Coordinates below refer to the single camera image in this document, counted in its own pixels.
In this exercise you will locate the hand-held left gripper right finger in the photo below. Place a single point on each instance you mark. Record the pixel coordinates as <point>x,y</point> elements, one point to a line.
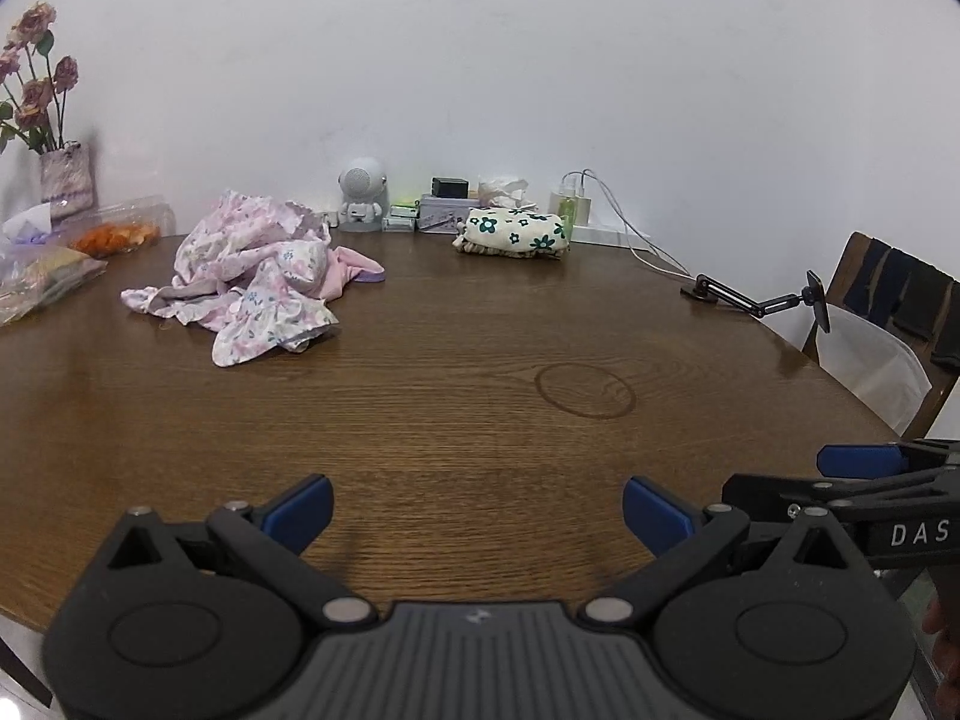
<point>656,514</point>

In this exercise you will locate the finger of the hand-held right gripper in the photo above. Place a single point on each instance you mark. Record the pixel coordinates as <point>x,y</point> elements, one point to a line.
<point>772,491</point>
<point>862,461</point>

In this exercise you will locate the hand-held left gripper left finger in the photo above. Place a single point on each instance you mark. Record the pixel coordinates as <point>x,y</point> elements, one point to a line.
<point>300,511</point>

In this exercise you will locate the pink floral garment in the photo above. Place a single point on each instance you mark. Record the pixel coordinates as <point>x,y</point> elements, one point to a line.
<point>240,240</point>

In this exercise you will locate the cream pants with green flowers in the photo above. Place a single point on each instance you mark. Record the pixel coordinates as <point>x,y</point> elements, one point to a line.
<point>510,229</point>

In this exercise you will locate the person's right hand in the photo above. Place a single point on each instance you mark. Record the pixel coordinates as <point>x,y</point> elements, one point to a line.
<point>945,619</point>

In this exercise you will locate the white bag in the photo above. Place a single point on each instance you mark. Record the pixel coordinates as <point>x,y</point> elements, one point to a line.
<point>870,360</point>

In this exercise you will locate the wooden chair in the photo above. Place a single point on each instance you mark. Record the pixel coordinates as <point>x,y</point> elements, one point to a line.
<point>847,270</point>

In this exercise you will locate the plain pink cloth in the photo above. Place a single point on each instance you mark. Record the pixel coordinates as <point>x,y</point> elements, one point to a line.
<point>349,270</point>

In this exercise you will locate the green spray bottle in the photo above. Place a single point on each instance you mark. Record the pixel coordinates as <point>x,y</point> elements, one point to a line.
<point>566,211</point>

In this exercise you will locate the small green pack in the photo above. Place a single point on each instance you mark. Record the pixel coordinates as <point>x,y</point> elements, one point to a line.
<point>403,205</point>

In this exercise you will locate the grey tin box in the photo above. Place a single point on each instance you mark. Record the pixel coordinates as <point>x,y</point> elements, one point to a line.
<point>439,217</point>

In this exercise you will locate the plastic bag of orange snacks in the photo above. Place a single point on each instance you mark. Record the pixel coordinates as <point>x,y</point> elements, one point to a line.
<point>112,238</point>

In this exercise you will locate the white astronaut speaker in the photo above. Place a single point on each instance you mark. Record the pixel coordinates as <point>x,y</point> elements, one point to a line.
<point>360,180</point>

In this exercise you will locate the clear bag of colourful packets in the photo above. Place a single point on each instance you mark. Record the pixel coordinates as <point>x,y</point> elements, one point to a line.
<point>45,277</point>

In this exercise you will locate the black charger block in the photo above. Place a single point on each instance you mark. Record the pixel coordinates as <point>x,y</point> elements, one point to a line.
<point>450,187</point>

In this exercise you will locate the white purple tissue pack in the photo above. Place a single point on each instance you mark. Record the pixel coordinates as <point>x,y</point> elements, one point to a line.
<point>26,223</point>

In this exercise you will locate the pink patterned vase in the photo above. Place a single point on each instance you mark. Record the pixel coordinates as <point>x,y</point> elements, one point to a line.
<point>67,180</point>

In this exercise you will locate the dried pink roses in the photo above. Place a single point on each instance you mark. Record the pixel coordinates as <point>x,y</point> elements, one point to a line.
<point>37,94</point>

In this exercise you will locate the white wall charger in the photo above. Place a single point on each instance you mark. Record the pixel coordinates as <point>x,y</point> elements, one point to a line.
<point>583,210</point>

